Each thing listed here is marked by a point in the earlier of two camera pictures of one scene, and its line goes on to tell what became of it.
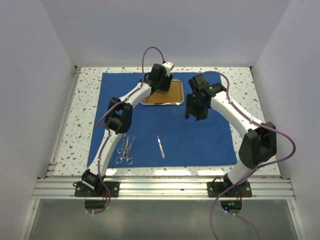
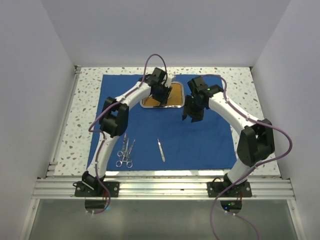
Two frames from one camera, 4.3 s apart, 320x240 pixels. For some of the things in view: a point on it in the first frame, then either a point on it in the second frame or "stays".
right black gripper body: [199, 110] stays
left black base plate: [81, 190] stays
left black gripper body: [164, 82] → [162, 93]
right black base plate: [214, 189] stays
